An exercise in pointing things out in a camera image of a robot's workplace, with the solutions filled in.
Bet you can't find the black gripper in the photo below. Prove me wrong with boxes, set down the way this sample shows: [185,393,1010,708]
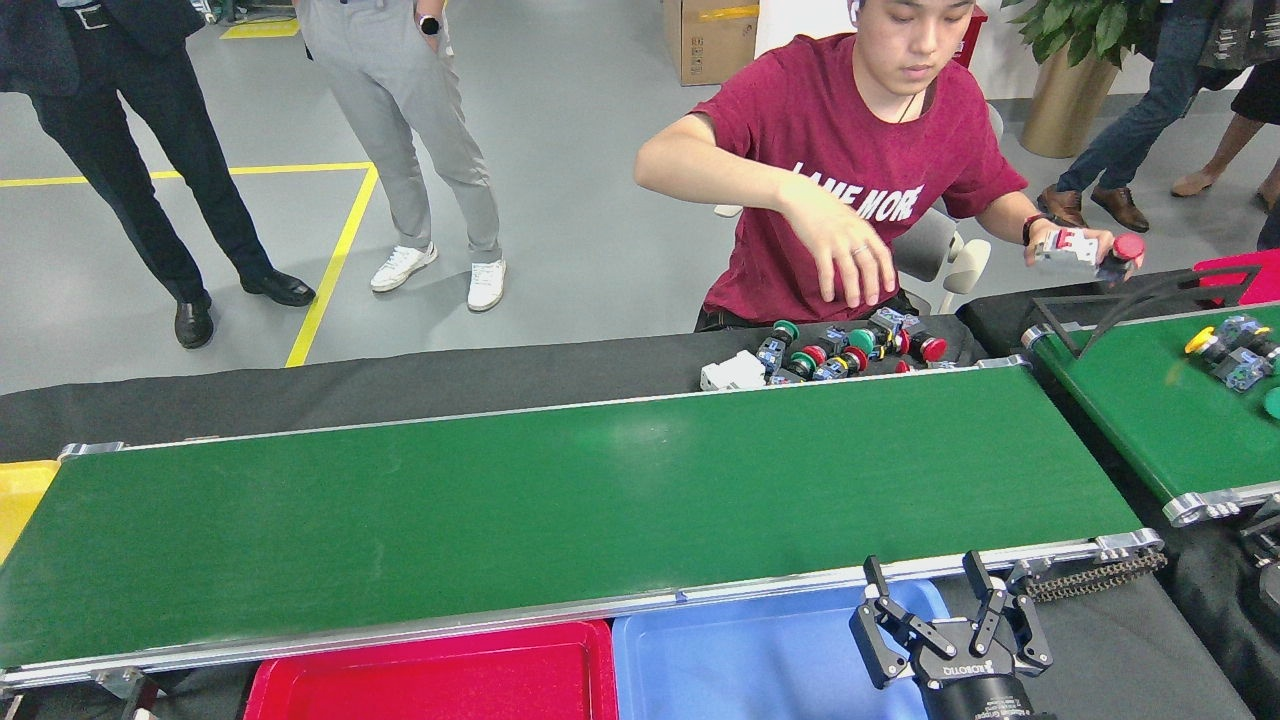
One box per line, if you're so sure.
[849,549,1058,720]

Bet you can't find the white circuit breaker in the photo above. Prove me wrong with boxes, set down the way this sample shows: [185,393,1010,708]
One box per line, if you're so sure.
[699,349,769,393]
[1034,228,1103,274]

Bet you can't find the yellow cap push button switch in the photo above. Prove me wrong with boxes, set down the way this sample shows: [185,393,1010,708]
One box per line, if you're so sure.
[1184,325,1239,369]

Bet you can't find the blue plastic tray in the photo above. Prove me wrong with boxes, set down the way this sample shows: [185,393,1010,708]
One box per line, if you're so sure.
[612,578,953,720]

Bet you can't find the green belt conveyor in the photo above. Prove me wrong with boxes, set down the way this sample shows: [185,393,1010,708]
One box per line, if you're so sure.
[0,357,1167,693]
[1022,303,1280,528]

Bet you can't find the red plastic tray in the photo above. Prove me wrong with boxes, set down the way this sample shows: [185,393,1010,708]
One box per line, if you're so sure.
[243,619,619,720]

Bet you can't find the yellow plastic tray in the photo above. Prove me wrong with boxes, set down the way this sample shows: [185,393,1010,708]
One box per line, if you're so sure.
[0,460,61,566]

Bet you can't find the seated person's right hand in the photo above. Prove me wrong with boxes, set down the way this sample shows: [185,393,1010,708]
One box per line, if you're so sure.
[783,180,899,309]

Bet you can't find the seated person's left hand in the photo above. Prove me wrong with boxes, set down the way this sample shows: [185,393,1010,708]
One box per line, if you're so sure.
[1028,222,1119,273]

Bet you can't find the red plastic bin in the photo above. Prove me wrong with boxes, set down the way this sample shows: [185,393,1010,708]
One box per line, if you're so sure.
[1194,249,1280,307]

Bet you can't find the seated person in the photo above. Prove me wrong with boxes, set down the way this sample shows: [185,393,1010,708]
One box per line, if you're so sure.
[633,0,1147,333]

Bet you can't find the gold plant pot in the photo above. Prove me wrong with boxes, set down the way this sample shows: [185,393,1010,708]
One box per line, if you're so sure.
[1019,45,1121,160]

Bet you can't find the standing person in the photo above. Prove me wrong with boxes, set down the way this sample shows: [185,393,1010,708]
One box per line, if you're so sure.
[1037,0,1246,234]
[292,0,508,313]
[1170,60,1280,251]
[0,0,317,350]

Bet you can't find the red fire extinguisher cabinet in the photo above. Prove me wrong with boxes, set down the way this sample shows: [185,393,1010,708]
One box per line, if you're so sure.
[955,5,989,69]

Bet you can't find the brown cardboard box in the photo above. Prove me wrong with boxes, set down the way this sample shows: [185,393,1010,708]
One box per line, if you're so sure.
[662,0,761,87]

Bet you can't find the black drive chain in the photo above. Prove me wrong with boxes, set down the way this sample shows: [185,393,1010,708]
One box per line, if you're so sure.
[1008,550,1169,604]

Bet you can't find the black bracket frame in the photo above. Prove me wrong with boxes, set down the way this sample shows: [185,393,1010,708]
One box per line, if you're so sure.
[1030,265,1263,359]

